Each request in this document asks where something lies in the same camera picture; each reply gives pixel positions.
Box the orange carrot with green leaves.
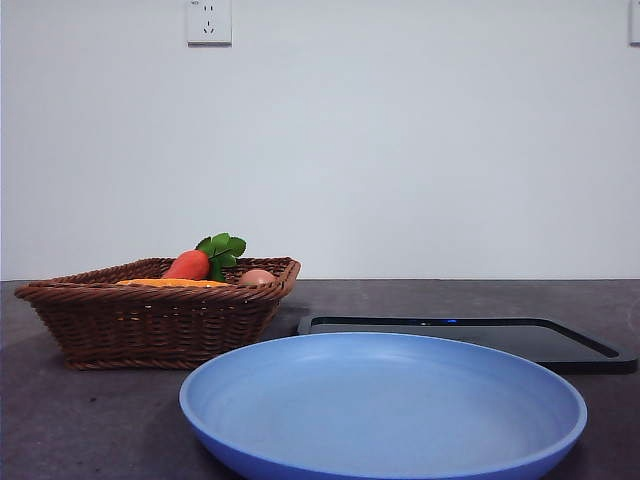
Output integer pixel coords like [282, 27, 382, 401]
[162, 232, 248, 285]

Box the yellow corn cob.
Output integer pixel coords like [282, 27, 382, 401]
[115, 277, 232, 289]

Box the brown egg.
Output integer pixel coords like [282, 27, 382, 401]
[237, 268, 277, 287]

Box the brown wicker basket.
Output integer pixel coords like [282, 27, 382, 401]
[14, 257, 302, 371]

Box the black rectangular tray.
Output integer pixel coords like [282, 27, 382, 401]
[296, 315, 639, 376]

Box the blue round plate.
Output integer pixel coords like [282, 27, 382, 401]
[179, 331, 588, 480]

